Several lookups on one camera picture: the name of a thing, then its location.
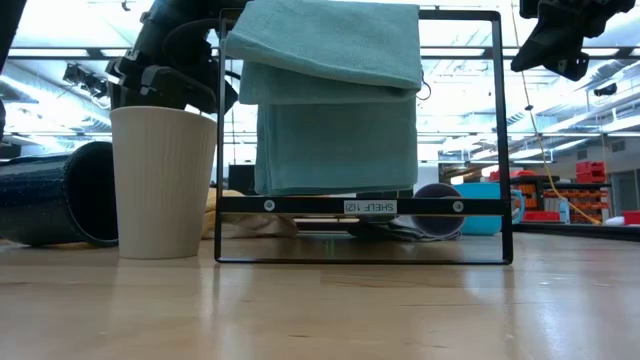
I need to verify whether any dark blue speckled mug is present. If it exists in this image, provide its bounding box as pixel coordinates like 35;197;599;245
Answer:
0;141;120;248

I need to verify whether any wooden shelf with black frame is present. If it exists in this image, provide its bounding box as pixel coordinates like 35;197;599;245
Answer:
214;8;515;265

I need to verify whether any teal towel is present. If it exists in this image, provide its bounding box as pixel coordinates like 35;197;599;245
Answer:
223;0;424;197

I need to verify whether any beige ribbed cup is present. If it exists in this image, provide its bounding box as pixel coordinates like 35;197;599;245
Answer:
109;105;218;260

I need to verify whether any grey cloth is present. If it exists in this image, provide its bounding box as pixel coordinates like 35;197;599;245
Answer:
346;214;426;243

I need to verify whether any yellow cloth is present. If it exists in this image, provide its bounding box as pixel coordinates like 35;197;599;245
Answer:
202;188;247;240

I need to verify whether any dark purple round object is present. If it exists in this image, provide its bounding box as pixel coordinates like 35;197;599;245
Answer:
410;182;467;239

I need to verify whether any blue bowl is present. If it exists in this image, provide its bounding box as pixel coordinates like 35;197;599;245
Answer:
452;181;527;237

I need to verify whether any bin rack with red bins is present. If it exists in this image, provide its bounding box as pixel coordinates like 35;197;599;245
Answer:
519;159;612;225

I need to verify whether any yellow hanging cord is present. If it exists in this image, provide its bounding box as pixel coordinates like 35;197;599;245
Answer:
519;69;604;225

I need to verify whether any black table frame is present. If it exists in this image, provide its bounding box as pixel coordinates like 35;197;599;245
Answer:
517;222;640;243

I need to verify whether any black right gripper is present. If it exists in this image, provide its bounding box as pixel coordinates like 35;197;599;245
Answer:
510;0;636;82

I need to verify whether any black monitor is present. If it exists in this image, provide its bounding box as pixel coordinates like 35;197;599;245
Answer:
228;163;258;196

